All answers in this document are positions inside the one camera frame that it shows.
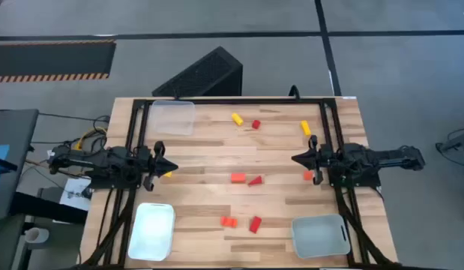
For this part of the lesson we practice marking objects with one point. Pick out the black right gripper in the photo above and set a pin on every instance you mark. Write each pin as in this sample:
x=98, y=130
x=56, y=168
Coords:
x=321, y=159

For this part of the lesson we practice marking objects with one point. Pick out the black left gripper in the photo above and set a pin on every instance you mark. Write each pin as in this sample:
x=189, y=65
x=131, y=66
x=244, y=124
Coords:
x=147, y=163

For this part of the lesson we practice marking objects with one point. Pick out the small yellow cube block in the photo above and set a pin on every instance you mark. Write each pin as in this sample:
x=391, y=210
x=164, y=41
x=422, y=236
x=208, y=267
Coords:
x=168, y=174

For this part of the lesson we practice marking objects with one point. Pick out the yellow rectangular block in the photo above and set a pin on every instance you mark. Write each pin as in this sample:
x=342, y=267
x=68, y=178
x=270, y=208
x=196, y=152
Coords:
x=306, y=128

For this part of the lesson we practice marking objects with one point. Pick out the red wedge block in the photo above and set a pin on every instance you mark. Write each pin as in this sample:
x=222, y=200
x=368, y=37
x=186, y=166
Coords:
x=256, y=181

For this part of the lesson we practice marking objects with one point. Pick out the red cube block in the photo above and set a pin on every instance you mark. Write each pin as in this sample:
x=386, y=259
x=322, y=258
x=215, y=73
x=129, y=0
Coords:
x=256, y=124

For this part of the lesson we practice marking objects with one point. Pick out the orange rectangular block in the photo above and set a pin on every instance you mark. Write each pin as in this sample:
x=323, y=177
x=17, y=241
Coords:
x=238, y=177
x=228, y=221

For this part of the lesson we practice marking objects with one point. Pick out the yellow cylinder block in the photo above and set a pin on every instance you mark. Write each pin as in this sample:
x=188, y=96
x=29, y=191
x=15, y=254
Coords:
x=237, y=119

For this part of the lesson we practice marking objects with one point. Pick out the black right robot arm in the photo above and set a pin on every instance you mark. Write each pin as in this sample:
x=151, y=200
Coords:
x=366, y=159

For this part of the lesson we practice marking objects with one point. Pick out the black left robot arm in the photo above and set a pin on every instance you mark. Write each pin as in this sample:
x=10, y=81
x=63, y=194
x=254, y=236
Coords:
x=104, y=165

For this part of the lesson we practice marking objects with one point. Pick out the small orange cube block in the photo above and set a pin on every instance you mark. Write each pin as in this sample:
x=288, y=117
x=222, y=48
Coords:
x=307, y=175

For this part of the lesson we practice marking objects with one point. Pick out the clear plastic container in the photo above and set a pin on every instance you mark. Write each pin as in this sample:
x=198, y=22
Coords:
x=171, y=118

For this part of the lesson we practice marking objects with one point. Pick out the white rectangular tray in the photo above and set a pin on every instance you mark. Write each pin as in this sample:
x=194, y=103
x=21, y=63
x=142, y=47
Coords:
x=152, y=232

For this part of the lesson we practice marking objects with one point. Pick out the grey plastic bin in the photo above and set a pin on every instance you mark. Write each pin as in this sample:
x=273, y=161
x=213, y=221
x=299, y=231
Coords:
x=319, y=236

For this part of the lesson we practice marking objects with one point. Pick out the red rectangular block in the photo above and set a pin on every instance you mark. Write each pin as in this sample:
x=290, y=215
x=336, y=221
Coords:
x=255, y=224

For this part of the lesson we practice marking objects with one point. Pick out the white printed paper sheet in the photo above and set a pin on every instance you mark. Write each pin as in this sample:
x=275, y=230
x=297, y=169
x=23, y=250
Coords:
x=76, y=195

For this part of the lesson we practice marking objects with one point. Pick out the black perforated case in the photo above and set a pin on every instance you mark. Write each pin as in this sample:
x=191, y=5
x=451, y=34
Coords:
x=205, y=75

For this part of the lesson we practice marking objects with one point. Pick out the small white tag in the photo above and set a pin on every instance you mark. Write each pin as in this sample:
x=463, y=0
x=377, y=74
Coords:
x=51, y=153

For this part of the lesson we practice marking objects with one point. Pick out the white cup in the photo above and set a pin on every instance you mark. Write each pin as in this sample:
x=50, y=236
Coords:
x=36, y=235

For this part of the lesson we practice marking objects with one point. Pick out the dark grey side desk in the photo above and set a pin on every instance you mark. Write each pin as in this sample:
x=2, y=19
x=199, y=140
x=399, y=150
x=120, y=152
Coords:
x=14, y=127

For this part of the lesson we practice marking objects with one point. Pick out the black hazard-striped floor mat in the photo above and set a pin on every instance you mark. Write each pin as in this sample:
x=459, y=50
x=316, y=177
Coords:
x=51, y=58

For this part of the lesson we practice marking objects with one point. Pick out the dark grey cabinet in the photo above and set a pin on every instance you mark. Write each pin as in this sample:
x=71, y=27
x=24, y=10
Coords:
x=3, y=243

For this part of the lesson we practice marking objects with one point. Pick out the black metal table frame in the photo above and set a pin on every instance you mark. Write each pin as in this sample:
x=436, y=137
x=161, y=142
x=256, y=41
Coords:
x=235, y=101

